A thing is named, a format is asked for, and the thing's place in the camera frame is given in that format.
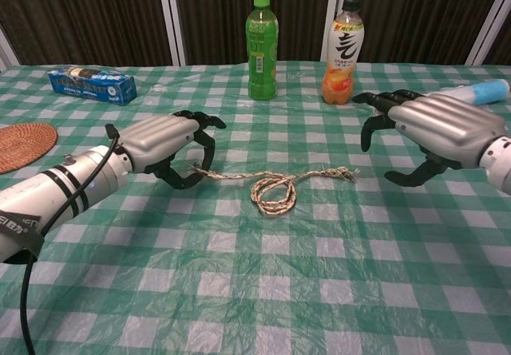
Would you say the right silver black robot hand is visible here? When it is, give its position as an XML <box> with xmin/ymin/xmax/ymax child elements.
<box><xmin>351</xmin><ymin>89</ymin><xmax>508</xmax><ymax>188</ymax></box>

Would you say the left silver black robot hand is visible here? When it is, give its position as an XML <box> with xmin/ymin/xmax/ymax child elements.
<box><xmin>117</xmin><ymin>109</ymin><xmax>228</xmax><ymax>191</ymax></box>

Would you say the beige braided rope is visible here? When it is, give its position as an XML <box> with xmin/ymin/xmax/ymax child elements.
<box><xmin>187</xmin><ymin>163</ymin><xmax>358</xmax><ymax>217</ymax></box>

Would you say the white plastic wrap roll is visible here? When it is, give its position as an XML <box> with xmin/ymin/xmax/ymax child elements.
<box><xmin>441</xmin><ymin>78</ymin><xmax>511</xmax><ymax>107</ymax></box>

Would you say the blue cookie box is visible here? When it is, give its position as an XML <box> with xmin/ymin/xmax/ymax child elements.
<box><xmin>47</xmin><ymin>65</ymin><xmax>137</xmax><ymax>107</ymax></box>

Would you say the orange drink bottle black cap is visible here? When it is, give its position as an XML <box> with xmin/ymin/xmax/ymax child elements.
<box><xmin>321</xmin><ymin>0</ymin><xmax>366</xmax><ymax>106</ymax></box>

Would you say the green tea bottle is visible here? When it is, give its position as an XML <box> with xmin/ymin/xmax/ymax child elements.
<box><xmin>244</xmin><ymin>0</ymin><xmax>279</xmax><ymax>101</ymax></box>

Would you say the round woven rattan coaster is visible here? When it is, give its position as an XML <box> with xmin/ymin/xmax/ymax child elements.
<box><xmin>0</xmin><ymin>123</ymin><xmax>59</xmax><ymax>176</ymax></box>

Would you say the green white checked tablecloth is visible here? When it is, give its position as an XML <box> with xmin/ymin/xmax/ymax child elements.
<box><xmin>0</xmin><ymin>60</ymin><xmax>511</xmax><ymax>355</ymax></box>

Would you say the white partition post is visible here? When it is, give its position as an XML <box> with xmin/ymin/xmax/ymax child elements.
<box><xmin>319</xmin><ymin>0</ymin><xmax>344</xmax><ymax>64</ymax></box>
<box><xmin>157</xmin><ymin>0</ymin><xmax>188</xmax><ymax>68</ymax></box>
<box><xmin>0</xmin><ymin>26</ymin><xmax>23</xmax><ymax>73</ymax></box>
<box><xmin>465</xmin><ymin>0</ymin><xmax>511</xmax><ymax>68</ymax></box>

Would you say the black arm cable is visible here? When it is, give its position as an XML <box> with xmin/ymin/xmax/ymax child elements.
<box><xmin>19</xmin><ymin>123</ymin><xmax>121</xmax><ymax>355</ymax></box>

